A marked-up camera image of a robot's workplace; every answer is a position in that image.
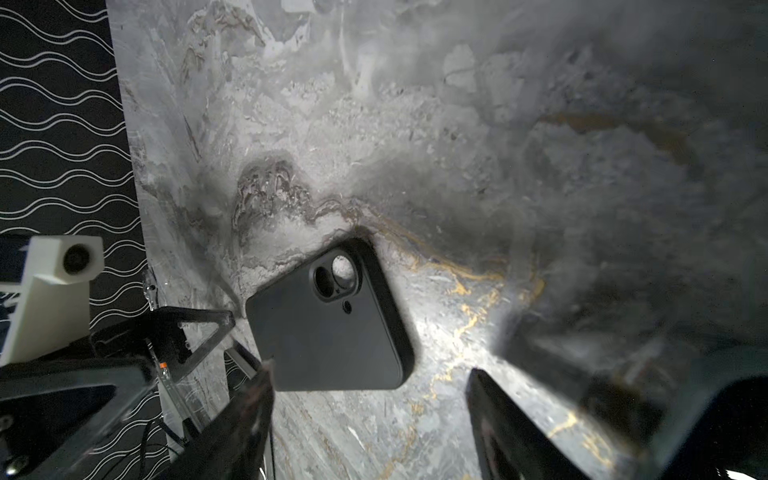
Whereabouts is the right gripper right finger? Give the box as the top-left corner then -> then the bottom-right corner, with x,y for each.
465,368 -> 586,480

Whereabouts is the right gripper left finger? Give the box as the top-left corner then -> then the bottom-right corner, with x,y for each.
157,360 -> 275,479

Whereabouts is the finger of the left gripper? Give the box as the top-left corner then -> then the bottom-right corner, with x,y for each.
91,307 -> 235,380
1,358 -> 154,479

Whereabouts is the black phone case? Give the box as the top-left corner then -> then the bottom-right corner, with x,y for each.
245,238 -> 415,392

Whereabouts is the blue phone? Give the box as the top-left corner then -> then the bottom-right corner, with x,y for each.
635,346 -> 767,479

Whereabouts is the black phone screen up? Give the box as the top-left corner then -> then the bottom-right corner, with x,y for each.
223,348 -> 258,390

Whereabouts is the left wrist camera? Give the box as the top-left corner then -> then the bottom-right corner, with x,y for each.
1,234 -> 105,366

